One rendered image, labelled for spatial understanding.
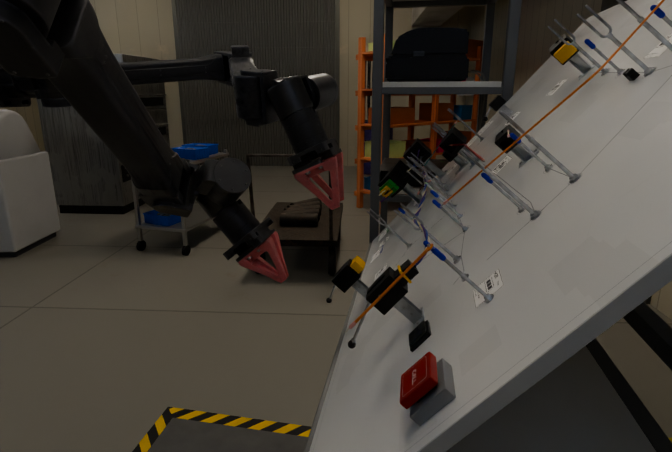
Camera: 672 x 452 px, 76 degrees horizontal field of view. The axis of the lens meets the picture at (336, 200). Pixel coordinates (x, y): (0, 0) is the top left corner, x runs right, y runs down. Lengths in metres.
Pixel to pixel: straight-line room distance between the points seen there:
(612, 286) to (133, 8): 9.47
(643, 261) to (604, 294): 0.04
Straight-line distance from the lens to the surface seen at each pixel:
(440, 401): 0.52
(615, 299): 0.45
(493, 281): 0.63
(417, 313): 0.72
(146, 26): 9.51
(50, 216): 5.10
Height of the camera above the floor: 1.42
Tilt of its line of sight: 14 degrees down
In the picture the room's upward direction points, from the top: straight up
